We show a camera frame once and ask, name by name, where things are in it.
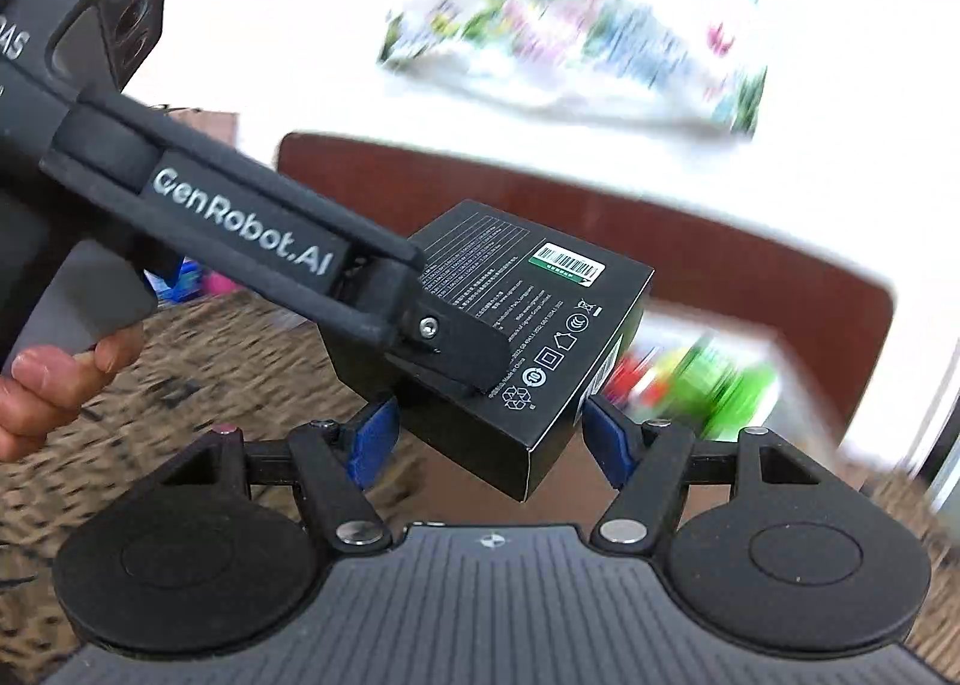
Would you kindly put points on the small colourful object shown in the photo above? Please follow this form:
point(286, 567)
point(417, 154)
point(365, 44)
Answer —
point(191, 280)

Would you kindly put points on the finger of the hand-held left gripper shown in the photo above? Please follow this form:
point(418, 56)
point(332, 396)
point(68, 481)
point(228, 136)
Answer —
point(450, 355)

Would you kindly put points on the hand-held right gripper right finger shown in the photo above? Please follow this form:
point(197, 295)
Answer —
point(607, 441)

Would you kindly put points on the black cardboard box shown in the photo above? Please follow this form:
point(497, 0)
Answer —
point(540, 325)

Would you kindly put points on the reddish brown wooden desktop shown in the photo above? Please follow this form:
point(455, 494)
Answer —
point(675, 235)

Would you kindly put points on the white colourful printed plastic bag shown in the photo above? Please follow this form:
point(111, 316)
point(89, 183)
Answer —
point(570, 48)

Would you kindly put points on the beige mat with black letters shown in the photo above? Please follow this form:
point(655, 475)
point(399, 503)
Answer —
point(225, 370)

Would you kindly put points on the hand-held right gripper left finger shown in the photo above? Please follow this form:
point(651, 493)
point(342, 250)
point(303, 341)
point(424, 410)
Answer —
point(371, 441)

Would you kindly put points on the person's left hand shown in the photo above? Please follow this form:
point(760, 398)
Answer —
point(45, 389)

